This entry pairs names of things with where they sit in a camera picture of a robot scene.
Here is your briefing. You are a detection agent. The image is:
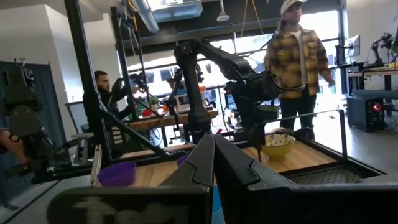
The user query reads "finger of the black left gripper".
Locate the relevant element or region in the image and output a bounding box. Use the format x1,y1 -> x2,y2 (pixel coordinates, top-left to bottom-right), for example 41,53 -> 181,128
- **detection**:
257,123 -> 267,147
248,124 -> 259,149

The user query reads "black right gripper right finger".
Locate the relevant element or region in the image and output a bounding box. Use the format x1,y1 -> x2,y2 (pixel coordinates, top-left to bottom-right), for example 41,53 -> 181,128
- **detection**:
214,134 -> 261,187

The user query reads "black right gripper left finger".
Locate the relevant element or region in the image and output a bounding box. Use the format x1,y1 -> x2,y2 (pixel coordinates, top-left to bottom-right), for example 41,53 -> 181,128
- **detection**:
160,134 -> 215,187

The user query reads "purple plastic mini bowl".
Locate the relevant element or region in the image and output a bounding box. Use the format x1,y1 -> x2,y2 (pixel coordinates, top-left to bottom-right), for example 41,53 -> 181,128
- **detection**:
96,161 -> 137,188
176,154 -> 190,168

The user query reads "yellow bowl with speckled inside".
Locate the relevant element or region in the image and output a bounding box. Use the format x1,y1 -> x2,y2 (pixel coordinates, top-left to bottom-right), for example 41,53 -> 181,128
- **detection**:
261,133 -> 297,162

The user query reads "blue plastic mini bowl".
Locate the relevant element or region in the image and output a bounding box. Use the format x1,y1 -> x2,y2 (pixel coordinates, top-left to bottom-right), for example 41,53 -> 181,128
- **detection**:
212,185 -> 225,224

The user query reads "person's forearm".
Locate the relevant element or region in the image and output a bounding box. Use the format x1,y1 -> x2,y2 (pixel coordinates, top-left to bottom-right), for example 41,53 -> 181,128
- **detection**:
0,129 -> 29,165

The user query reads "person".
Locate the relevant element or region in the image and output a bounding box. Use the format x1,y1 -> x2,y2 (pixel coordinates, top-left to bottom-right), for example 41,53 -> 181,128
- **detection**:
82,70 -> 142,133
263,0 -> 336,141

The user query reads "orange capped bottle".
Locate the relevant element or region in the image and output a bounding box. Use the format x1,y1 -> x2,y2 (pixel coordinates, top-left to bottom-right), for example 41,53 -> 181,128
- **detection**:
198,84 -> 208,106

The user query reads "wooden workbench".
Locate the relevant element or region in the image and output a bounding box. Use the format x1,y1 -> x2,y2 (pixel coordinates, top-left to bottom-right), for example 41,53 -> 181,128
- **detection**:
129,107 -> 220,147

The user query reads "black mesh rack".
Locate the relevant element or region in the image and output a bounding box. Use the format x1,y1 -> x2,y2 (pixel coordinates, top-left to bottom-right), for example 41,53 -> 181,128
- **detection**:
256,108 -> 388,187

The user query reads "white pendant lamp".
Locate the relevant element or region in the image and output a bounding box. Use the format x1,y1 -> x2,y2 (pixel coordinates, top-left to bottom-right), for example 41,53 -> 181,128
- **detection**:
216,0 -> 231,22

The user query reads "white strip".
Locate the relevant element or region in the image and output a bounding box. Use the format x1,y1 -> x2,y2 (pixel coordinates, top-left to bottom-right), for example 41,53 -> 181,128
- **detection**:
89,143 -> 103,187

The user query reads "dark computer tower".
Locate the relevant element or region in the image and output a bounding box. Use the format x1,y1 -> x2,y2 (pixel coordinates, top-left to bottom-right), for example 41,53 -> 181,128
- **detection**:
346,93 -> 386,133

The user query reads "computer monitor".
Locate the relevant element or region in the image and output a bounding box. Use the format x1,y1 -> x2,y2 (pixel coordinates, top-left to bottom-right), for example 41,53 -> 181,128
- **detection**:
343,34 -> 361,59

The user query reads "ceiling light panel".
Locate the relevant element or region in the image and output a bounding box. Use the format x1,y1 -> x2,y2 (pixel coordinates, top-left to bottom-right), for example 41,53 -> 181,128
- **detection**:
146,0 -> 205,23

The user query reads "black desk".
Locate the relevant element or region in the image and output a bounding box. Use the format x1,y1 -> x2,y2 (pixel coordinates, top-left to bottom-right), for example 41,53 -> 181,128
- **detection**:
337,62 -> 398,94

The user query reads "grey chair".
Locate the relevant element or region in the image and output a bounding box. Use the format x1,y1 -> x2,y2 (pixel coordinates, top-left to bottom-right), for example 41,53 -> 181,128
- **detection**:
64,101 -> 96,165

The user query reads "dark blue partition panel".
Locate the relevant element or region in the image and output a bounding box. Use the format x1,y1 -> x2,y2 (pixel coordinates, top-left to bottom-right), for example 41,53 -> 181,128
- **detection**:
0,60 -> 71,208

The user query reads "yellow hanging cable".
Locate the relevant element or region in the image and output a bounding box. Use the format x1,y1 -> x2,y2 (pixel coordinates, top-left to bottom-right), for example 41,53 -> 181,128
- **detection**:
239,0 -> 265,38

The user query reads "silver ventilation duct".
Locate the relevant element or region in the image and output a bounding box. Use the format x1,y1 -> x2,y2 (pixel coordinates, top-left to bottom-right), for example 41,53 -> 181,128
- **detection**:
132,0 -> 161,34

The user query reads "black metal frame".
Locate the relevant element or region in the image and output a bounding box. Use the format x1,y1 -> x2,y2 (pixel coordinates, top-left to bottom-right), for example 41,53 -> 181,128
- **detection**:
30,0 -> 312,185

